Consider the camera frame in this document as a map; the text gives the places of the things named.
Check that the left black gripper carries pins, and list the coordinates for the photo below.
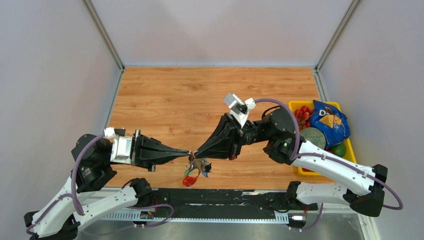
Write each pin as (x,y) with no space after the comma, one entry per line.
(148,152)

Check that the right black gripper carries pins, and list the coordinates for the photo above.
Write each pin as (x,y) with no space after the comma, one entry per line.
(231,135)

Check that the keyring bundle with red tag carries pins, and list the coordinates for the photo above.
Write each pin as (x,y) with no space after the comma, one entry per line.
(196,167)

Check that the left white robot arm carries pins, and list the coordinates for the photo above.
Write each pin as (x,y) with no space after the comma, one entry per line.
(94,156)

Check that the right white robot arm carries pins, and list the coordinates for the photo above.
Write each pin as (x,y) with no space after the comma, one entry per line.
(357,186)

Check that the red cherry tomatoes bunch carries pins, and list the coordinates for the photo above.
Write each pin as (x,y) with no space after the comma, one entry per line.
(303,116)

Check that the green melon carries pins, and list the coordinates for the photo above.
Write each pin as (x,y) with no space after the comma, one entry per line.
(312,139)

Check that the blue chip bag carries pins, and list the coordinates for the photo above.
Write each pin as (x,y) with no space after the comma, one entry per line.
(331,122)

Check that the green lime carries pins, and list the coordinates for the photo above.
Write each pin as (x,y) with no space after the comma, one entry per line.
(339,150)

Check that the yellow plastic bin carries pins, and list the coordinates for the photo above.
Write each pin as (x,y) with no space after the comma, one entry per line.
(349,153)

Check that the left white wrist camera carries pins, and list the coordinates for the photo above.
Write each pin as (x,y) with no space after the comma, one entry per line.
(121,145)

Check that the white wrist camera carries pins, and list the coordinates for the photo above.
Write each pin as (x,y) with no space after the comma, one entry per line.
(121,145)
(239,109)

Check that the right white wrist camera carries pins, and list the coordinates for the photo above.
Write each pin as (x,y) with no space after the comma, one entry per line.
(239,109)

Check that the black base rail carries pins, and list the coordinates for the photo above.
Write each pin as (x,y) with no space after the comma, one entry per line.
(193,203)

